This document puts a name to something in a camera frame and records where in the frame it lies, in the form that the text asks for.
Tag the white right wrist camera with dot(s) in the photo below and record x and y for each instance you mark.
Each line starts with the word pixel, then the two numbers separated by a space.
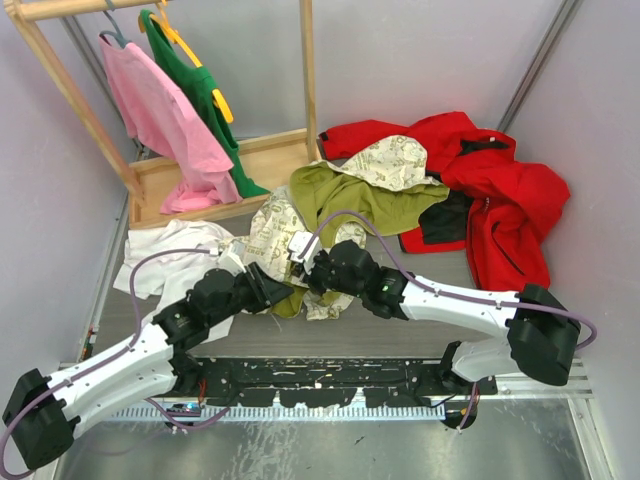
pixel 303 248

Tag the wooden clothes rack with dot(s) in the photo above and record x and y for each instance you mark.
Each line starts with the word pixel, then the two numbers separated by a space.
pixel 268 160

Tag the olive green jacket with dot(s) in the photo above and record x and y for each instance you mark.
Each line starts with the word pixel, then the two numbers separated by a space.
pixel 383 188

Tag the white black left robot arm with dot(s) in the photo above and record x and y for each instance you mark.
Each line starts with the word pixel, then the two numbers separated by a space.
pixel 47 413

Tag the grey clothes hanger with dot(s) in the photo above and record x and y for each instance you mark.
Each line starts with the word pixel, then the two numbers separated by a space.
pixel 115 32

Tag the green t-shirt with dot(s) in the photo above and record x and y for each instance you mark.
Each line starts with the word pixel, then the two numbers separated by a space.
pixel 197 84

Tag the yellow clothes hanger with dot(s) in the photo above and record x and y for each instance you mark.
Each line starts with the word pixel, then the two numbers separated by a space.
pixel 174 37

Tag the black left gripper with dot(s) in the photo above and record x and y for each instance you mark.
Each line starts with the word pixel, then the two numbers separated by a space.
pixel 268 289

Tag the pink t-shirt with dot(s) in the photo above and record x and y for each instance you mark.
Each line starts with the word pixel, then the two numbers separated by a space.
pixel 157 113

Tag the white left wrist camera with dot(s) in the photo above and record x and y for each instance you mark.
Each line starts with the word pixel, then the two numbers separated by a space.
pixel 230 257

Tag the white cloth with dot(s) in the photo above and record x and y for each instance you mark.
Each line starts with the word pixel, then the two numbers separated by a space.
pixel 166 262

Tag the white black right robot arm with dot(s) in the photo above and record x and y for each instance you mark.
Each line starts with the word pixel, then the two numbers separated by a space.
pixel 527 332

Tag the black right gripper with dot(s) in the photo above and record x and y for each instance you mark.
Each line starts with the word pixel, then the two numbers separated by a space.
pixel 318 259

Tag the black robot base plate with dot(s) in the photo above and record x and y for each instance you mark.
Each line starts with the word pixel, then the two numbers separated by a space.
pixel 312 382

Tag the slotted cable duct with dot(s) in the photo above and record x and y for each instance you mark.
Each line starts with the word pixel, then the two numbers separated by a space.
pixel 144 412

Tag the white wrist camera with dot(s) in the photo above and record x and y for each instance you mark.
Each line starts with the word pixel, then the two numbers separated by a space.
pixel 230 257
pixel 303 248

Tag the red jacket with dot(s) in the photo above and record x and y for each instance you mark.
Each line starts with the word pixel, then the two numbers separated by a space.
pixel 499 210

